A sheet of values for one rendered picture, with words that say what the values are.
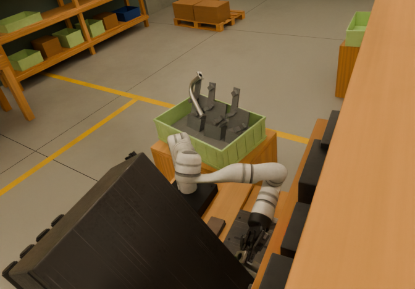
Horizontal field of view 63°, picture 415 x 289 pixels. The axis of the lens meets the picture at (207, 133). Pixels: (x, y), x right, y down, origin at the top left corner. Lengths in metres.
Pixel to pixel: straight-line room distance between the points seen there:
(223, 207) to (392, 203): 1.43
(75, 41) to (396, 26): 6.16
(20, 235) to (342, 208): 3.22
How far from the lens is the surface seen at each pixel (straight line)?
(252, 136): 2.09
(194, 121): 2.28
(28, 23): 6.09
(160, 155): 2.30
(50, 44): 6.32
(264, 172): 1.21
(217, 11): 6.47
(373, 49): 0.51
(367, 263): 0.24
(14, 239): 3.40
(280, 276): 0.61
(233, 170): 1.20
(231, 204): 1.68
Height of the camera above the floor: 2.14
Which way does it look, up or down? 35 degrees down
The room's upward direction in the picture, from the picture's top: 10 degrees counter-clockwise
